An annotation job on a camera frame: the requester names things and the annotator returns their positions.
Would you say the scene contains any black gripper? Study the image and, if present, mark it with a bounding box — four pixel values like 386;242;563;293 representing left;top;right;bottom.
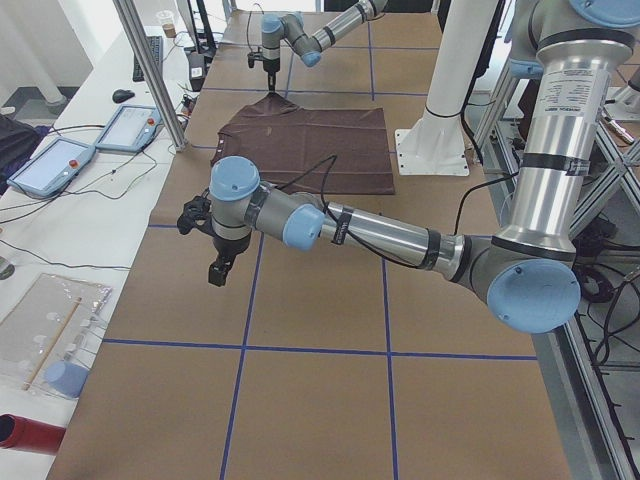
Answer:
208;235;250;286
263;58;280;93

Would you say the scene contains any brown t-shirt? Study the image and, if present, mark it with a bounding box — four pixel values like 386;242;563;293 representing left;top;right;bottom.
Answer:
212;93;395;195

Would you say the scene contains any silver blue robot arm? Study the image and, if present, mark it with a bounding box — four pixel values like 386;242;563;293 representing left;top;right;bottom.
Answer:
248;0;387;93
205;1;639;335

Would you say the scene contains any black power adapter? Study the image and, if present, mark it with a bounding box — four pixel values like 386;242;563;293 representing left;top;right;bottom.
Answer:
187;51;207;92

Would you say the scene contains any black computer keyboard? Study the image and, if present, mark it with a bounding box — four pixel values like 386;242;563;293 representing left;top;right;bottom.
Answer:
132;35;165;83

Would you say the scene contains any plastic coffee cup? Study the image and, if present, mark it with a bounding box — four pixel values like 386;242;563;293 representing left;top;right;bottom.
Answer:
156;10;177;38

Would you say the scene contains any far teach pendant tablet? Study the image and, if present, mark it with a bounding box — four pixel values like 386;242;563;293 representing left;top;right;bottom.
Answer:
95;104;161;153

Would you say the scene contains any teach pendant tablet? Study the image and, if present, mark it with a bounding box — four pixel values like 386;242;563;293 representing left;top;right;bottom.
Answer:
95;104;161;153
7;137;96;198

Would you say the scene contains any black computer mouse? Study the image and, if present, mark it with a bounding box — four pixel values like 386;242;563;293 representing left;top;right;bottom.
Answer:
112;89;135;104

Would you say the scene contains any clear plastic bag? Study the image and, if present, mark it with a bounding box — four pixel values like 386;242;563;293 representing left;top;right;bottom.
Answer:
1;274;112;399

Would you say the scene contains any wooden stick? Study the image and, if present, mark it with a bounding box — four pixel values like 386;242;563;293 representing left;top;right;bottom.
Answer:
21;297;82;391

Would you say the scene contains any blue plastic cup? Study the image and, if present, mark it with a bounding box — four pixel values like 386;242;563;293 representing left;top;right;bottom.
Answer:
44;361;89;398

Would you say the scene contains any near teach pendant tablet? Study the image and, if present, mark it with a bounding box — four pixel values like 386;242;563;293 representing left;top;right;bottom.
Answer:
7;137;96;198

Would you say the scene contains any red cylinder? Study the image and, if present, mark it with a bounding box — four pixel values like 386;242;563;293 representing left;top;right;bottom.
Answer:
1;414;66;455

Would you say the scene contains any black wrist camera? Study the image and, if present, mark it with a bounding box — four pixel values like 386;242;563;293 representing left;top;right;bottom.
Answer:
176;195;213;236
247;47;264;69

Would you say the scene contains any aluminium frame post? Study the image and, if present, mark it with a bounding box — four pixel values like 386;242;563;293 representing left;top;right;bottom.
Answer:
113;0;187;152

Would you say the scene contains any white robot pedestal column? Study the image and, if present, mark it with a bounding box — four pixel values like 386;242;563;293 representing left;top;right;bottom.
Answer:
395;0;499;176

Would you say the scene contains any aluminium side frame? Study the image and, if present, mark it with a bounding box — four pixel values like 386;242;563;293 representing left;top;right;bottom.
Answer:
469;64;640;480

